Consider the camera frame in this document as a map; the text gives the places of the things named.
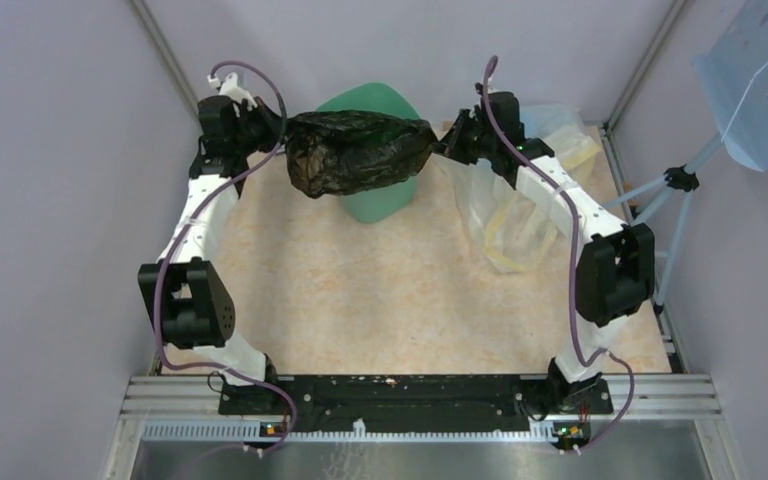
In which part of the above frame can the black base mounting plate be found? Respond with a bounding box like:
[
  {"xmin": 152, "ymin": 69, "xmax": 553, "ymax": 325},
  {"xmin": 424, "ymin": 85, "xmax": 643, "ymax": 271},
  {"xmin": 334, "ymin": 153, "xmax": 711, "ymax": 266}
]
[{"xmin": 209, "ymin": 374, "xmax": 614, "ymax": 431}]

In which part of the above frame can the green plastic trash bin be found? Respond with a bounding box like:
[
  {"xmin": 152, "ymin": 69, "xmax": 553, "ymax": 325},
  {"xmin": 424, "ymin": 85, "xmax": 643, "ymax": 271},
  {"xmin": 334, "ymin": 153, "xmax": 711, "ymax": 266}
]
[{"xmin": 316, "ymin": 82, "xmax": 420, "ymax": 224}]

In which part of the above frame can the light blue tripod stand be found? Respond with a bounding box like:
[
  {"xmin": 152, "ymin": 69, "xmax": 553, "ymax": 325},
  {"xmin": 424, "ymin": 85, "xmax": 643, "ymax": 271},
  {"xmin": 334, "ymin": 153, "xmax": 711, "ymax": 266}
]
[{"xmin": 599, "ymin": 135, "xmax": 723, "ymax": 316}]

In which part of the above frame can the translucent white plastic bag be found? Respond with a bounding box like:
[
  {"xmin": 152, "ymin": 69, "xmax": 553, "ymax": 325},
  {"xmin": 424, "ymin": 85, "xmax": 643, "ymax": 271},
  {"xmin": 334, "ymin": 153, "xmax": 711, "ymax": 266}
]
[{"xmin": 435, "ymin": 104, "xmax": 601, "ymax": 273}]

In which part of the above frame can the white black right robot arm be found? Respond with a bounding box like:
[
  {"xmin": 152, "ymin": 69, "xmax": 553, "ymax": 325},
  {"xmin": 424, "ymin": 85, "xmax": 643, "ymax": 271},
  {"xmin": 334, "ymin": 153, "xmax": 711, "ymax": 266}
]
[{"xmin": 436, "ymin": 87, "xmax": 655, "ymax": 412}]

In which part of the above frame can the black trash bag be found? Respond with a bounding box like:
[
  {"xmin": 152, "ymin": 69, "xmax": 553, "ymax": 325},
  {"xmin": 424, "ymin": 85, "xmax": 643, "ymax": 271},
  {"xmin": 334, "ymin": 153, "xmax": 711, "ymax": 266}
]
[{"xmin": 285, "ymin": 110, "xmax": 438, "ymax": 199}]

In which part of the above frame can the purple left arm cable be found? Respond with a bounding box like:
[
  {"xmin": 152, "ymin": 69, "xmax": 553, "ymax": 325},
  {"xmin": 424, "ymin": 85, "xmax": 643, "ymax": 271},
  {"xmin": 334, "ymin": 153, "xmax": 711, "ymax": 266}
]
[{"xmin": 152, "ymin": 60, "xmax": 299, "ymax": 458}]

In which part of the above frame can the white cable duct strip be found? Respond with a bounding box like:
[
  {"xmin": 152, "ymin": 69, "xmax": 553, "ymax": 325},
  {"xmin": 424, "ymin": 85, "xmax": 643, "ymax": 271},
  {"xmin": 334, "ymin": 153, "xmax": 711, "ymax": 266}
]
[{"xmin": 142, "ymin": 420, "xmax": 557, "ymax": 443}]

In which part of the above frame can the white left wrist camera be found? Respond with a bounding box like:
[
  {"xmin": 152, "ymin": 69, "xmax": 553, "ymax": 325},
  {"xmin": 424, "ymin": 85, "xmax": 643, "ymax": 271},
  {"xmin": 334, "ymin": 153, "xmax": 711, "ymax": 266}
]
[{"xmin": 207, "ymin": 72, "xmax": 257, "ymax": 111}]

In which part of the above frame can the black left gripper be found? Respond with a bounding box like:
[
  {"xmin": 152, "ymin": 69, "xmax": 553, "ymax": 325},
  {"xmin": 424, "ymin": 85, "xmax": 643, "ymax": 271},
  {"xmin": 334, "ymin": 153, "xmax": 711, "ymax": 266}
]
[{"xmin": 232, "ymin": 96, "xmax": 297, "ymax": 156}]

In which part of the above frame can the light blue perforated panel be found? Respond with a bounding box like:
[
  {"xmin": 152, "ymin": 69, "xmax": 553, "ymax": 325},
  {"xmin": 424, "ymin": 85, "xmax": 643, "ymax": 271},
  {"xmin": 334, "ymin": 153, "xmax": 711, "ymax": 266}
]
[{"xmin": 693, "ymin": 1, "xmax": 768, "ymax": 172}]

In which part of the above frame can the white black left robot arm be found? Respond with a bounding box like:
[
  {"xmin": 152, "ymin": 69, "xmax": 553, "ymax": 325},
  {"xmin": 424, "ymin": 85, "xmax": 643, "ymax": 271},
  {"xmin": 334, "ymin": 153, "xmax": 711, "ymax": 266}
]
[{"xmin": 137, "ymin": 94, "xmax": 285, "ymax": 414}]

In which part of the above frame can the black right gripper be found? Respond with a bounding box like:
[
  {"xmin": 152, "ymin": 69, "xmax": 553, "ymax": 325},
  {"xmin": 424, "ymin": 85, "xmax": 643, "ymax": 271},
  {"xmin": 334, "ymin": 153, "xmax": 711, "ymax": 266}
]
[{"xmin": 432, "ymin": 109, "xmax": 497, "ymax": 166}]

